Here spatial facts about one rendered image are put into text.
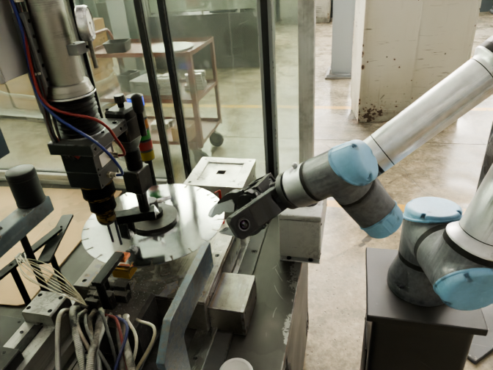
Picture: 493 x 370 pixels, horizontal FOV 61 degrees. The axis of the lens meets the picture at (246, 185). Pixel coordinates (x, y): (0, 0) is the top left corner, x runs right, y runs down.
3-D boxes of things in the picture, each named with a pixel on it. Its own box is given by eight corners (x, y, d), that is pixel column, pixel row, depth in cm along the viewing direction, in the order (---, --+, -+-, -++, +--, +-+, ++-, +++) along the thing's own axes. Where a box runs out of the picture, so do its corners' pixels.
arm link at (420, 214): (439, 233, 102) (448, 186, 95) (466, 271, 91) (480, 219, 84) (390, 238, 102) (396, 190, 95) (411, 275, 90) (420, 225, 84)
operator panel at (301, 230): (293, 204, 136) (293, 164, 129) (327, 206, 134) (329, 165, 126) (279, 260, 113) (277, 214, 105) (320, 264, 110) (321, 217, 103)
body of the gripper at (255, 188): (268, 211, 88) (314, 192, 81) (249, 233, 82) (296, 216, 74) (249, 180, 87) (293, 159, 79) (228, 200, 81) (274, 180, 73)
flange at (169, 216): (178, 229, 94) (177, 219, 93) (128, 236, 93) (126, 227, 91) (177, 203, 103) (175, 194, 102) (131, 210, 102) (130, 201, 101)
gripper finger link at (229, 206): (221, 205, 92) (253, 198, 86) (206, 219, 88) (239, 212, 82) (214, 193, 91) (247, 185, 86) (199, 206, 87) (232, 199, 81)
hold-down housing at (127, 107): (138, 183, 88) (117, 89, 78) (157, 185, 86) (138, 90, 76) (122, 196, 84) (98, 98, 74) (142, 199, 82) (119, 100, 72)
